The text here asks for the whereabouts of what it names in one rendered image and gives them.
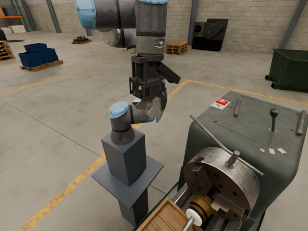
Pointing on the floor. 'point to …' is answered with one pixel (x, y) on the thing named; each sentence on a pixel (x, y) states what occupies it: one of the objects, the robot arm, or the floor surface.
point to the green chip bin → (289, 70)
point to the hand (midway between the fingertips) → (154, 115)
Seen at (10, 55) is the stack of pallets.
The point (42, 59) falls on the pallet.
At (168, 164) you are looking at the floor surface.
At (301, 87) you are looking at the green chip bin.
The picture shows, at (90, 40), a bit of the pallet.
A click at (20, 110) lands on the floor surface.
